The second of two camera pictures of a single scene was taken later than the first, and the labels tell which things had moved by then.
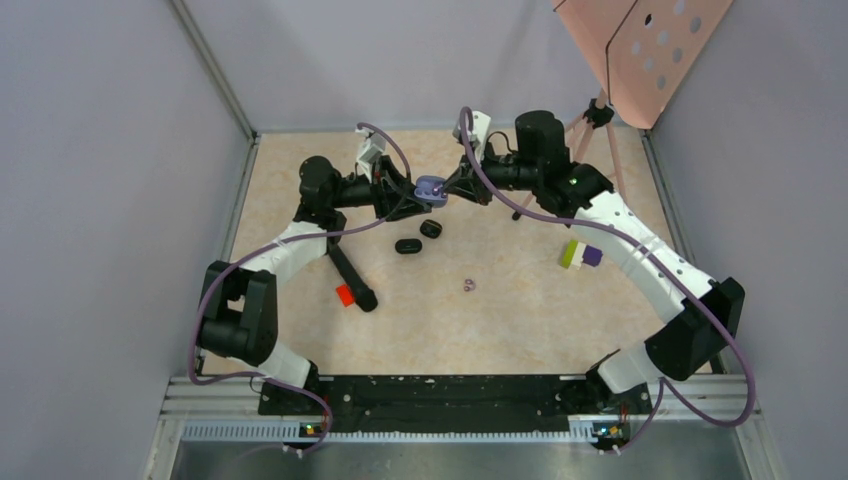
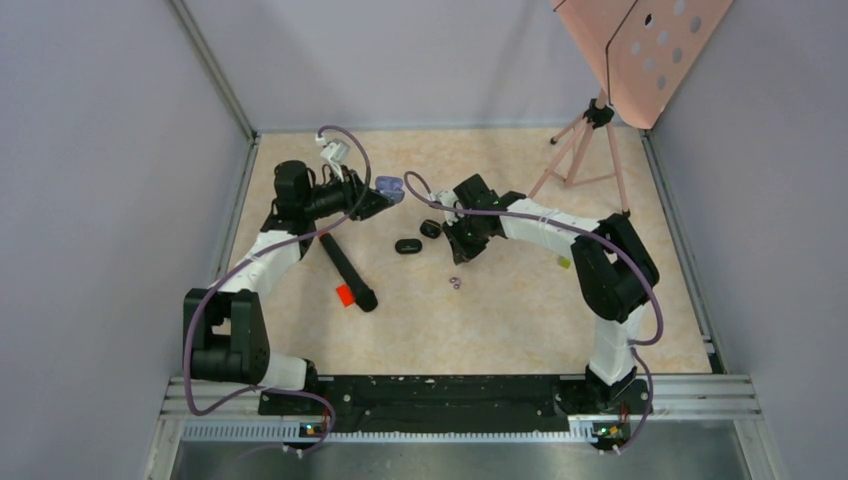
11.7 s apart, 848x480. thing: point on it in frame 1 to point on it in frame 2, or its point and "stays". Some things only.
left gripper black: x=393 y=194 to x=360 y=201
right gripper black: x=465 y=181 to x=461 y=251
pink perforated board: x=639 y=51 stays
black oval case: x=408 y=246 stays
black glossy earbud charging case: x=431 y=228 stays
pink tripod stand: x=599 y=115 stays
